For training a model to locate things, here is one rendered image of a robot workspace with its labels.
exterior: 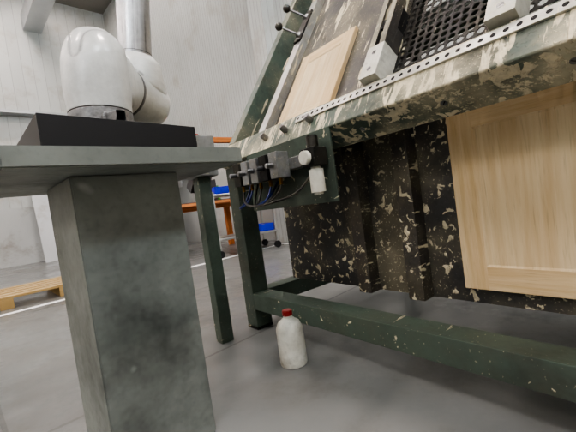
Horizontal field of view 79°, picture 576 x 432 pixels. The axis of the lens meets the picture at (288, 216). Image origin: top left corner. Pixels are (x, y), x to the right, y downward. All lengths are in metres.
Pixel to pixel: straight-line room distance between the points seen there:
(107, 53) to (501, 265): 1.20
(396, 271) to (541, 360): 0.57
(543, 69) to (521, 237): 0.45
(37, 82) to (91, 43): 9.73
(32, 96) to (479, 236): 10.24
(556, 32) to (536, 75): 0.08
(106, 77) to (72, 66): 0.08
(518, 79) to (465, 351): 0.65
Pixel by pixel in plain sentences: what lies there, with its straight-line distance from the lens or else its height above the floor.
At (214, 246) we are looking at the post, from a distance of 1.60.
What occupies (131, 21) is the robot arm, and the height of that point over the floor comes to 1.20.
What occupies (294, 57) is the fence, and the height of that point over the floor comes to 1.25.
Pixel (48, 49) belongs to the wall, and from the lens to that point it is 11.17.
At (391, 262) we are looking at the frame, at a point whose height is 0.31.
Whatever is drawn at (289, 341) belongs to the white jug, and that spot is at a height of 0.10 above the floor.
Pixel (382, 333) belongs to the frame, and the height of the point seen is 0.15.
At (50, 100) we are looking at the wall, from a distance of 10.69.
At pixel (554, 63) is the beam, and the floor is 0.78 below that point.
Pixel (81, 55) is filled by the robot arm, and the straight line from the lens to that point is 1.05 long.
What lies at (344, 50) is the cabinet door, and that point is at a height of 1.13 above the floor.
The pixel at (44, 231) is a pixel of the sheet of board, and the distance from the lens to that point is 9.43.
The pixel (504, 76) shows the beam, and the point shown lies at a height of 0.79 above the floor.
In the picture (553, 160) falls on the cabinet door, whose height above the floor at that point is 0.60.
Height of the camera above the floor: 0.59
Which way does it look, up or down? 2 degrees down
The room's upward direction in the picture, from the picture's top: 8 degrees counter-clockwise
